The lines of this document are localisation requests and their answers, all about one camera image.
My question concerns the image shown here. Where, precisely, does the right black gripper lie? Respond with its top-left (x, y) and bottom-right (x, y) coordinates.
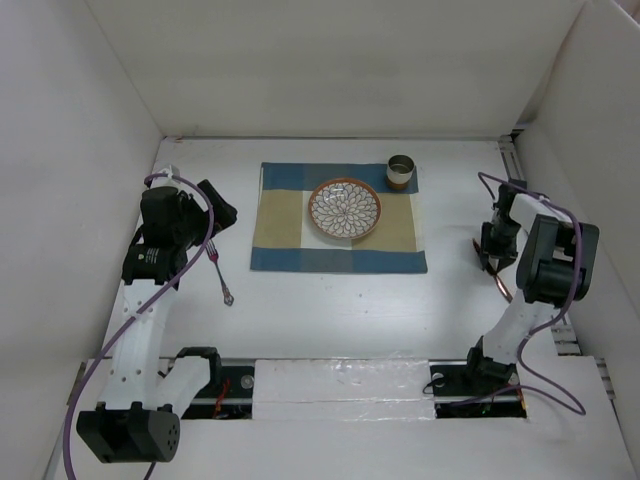
top-left (479, 216), bottom-right (522, 272)

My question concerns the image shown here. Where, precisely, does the blue beige white cloth napkin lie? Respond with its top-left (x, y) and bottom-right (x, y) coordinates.
top-left (250, 162), bottom-right (427, 274)

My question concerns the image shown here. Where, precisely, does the metal cup with brown base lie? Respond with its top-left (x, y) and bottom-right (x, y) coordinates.
top-left (385, 154), bottom-right (415, 190)

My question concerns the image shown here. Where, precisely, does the orange floral patterned plate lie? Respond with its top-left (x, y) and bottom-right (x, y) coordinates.
top-left (308, 178), bottom-right (381, 240)

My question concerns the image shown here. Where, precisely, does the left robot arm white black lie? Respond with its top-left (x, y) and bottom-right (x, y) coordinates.
top-left (65, 174), bottom-right (237, 464)

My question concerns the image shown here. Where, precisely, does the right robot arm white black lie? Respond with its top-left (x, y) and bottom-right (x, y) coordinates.
top-left (462, 180), bottom-right (600, 394)

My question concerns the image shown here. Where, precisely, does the silver fork with pink neck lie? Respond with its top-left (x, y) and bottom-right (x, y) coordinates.
top-left (206, 239), bottom-right (234, 307)

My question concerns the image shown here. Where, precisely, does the white foam block front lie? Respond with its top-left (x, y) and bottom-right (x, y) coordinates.
top-left (252, 359), bottom-right (435, 422)

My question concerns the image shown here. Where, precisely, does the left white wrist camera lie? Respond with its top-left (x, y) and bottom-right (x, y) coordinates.
top-left (153, 165), bottom-right (181, 188)

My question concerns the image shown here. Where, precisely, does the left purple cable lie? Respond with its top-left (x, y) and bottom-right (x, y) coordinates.
top-left (62, 167), bottom-right (217, 480)

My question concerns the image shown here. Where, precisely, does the aluminium rail right side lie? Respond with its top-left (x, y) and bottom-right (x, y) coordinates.
top-left (497, 125), bottom-right (616, 403)

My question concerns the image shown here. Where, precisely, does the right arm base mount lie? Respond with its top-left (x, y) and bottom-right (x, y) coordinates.
top-left (423, 362), bottom-right (527, 420)

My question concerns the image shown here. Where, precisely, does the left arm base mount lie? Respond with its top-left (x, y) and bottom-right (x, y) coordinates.
top-left (182, 361), bottom-right (255, 420)

